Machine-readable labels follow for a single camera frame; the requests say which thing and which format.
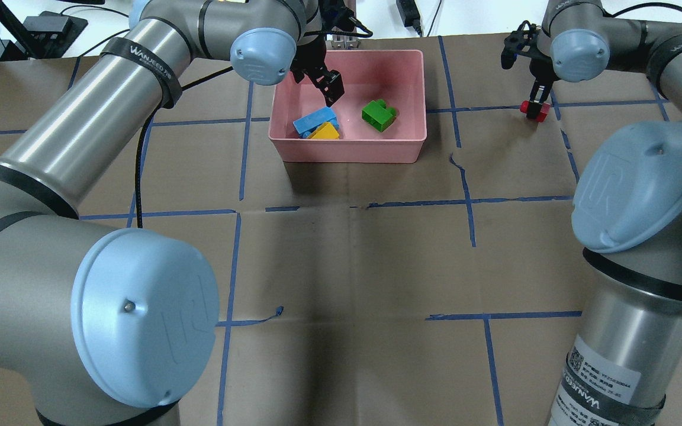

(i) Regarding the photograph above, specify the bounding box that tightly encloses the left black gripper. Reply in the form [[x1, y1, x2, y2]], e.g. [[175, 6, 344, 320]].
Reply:
[[291, 35, 345, 107]]

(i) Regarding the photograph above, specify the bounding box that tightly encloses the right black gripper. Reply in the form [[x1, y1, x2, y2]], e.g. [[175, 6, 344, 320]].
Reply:
[[527, 45, 561, 119]]

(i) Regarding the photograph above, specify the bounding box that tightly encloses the red toy block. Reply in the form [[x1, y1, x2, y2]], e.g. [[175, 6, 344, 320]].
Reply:
[[519, 101, 551, 123]]

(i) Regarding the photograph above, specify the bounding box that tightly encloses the blue toy block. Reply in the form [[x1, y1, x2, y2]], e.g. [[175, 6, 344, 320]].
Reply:
[[292, 106, 339, 138]]

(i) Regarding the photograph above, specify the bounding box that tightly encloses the yellow toy block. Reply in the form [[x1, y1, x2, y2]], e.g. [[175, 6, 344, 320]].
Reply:
[[307, 121, 340, 140]]

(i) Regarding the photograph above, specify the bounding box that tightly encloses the green toy block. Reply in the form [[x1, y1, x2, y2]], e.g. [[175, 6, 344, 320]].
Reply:
[[362, 99, 398, 133]]

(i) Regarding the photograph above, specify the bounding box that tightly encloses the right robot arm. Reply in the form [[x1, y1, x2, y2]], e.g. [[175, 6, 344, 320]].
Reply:
[[539, 1, 682, 425]]

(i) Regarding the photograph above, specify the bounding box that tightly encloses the pink plastic box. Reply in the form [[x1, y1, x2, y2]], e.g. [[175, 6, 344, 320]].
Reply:
[[268, 50, 427, 163]]

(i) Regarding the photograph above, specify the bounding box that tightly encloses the black power adapter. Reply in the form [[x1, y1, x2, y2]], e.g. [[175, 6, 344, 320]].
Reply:
[[395, 0, 424, 36]]

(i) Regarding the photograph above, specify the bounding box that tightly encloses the aluminium frame post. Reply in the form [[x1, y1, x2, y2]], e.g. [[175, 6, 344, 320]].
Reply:
[[327, 34, 359, 50]]

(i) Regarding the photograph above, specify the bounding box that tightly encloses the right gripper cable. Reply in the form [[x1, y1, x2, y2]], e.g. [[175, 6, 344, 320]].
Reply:
[[604, 2, 682, 42]]

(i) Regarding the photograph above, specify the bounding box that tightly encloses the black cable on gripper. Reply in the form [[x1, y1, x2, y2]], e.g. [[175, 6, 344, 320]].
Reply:
[[134, 65, 235, 228]]

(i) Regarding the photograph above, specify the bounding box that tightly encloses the black camera stand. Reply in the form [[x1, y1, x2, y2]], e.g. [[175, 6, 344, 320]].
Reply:
[[0, 1, 88, 59]]

